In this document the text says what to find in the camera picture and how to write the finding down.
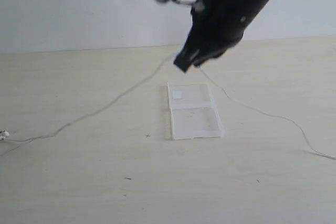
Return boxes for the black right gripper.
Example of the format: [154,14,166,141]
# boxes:
[173,0,270,73]

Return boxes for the white wired earphones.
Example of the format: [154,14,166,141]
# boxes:
[0,50,336,161]

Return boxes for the clear plastic storage box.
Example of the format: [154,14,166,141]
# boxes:
[159,82,225,141]

